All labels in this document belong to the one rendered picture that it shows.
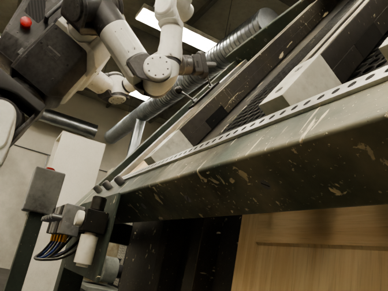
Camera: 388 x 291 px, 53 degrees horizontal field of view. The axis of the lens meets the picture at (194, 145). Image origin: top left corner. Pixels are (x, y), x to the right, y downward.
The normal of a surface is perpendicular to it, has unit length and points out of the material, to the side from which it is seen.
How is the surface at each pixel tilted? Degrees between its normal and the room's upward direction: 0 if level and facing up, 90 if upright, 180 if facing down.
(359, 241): 90
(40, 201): 90
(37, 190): 90
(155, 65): 90
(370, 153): 148
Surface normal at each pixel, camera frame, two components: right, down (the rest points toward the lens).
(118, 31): 0.14, -0.29
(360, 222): -0.87, -0.30
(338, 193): -0.62, 0.62
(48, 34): 0.35, -0.05
